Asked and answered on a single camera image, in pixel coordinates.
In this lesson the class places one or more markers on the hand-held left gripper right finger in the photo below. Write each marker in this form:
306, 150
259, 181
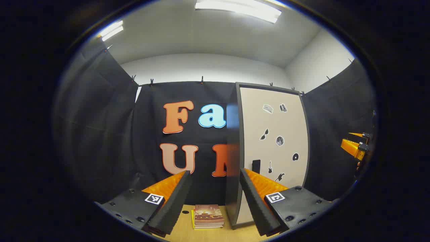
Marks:
257, 208

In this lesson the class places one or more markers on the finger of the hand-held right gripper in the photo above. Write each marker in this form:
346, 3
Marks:
357, 134
351, 147

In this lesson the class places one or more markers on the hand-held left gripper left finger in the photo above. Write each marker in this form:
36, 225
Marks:
174, 205

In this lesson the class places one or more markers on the beige cabinet door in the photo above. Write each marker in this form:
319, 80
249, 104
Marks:
255, 121

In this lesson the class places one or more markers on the dark grey cabinet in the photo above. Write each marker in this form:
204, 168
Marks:
232, 161

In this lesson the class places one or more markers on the yellow book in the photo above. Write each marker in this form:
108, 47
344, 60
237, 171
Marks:
192, 218

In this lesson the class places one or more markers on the red cover book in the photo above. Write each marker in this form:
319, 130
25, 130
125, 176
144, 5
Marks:
208, 213

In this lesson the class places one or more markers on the black backdrop cloth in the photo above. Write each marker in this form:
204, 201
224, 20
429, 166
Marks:
100, 134

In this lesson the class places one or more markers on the large ceiling light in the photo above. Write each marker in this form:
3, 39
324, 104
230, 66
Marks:
235, 8

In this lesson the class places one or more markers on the small ceiling light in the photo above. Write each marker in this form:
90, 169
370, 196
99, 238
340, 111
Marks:
112, 30

